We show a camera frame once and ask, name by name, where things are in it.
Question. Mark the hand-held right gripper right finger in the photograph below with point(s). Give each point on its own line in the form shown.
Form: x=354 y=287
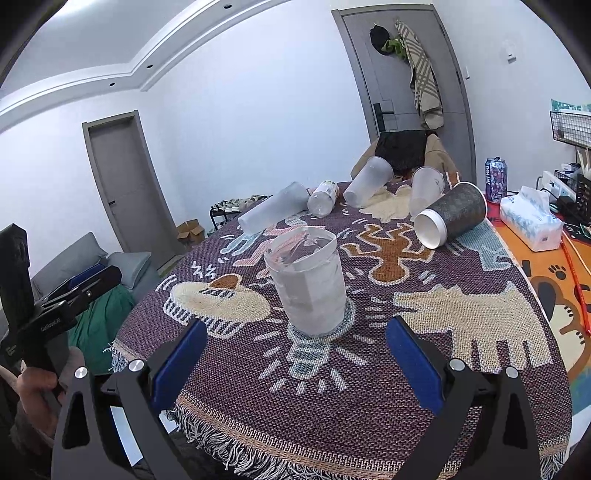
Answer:
x=412 y=367

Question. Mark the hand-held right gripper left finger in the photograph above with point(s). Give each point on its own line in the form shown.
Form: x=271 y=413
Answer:
x=181 y=362

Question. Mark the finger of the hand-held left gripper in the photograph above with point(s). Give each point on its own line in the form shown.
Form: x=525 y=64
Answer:
x=87 y=277
x=99 y=285

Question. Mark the wide frosted plastic cup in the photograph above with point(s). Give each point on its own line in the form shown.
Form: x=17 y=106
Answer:
x=307 y=281

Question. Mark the dark patterned paper cup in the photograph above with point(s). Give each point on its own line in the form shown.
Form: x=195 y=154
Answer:
x=457 y=212

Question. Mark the tall frosted plastic cup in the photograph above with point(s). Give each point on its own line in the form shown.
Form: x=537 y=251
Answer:
x=272 y=210

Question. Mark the clear plastic cup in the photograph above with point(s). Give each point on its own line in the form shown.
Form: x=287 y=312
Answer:
x=427 y=189

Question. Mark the small clear labelled cup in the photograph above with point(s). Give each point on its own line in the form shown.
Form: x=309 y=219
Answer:
x=324 y=197

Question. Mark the person's left hand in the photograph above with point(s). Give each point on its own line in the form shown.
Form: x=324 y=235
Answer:
x=33 y=387

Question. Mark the grey sofa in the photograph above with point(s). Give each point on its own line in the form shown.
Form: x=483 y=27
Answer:
x=69 y=258

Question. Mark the printed woven blanket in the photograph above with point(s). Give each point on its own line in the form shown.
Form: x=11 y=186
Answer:
x=369 y=415

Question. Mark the plain grey door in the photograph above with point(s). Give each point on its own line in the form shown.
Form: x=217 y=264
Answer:
x=124 y=184

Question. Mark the cardboard box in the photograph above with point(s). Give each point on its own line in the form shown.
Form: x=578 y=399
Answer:
x=190 y=232

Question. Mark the shoe rack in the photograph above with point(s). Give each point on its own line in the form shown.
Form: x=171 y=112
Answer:
x=228 y=205

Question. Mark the orange cartoon mat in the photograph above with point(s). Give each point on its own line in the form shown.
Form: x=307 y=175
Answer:
x=535 y=277

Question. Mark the red stick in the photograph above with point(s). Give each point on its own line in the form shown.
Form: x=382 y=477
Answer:
x=575 y=277

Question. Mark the white tissue pack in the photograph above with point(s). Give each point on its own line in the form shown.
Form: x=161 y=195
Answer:
x=531 y=221

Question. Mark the blue drink can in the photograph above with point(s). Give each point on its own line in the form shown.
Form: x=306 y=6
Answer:
x=495 y=182

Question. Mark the black cloth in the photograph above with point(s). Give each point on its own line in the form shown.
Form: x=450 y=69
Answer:
x=399 y=147

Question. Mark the white power strip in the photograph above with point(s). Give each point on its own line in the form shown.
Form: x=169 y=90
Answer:
x=551 y=182

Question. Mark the grey door with coat hooks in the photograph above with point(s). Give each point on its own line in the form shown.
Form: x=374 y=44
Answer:
x=369 y=83

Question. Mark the plaid scarf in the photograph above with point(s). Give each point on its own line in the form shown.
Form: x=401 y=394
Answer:
x=425 y=78

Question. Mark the green cloth toy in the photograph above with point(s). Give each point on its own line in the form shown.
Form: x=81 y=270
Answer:
x=395 y=46

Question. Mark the black hat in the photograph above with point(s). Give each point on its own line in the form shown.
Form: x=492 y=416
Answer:
x=379 y=39

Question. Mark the white wall device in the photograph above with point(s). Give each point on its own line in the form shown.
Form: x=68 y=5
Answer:
x=509 y=50

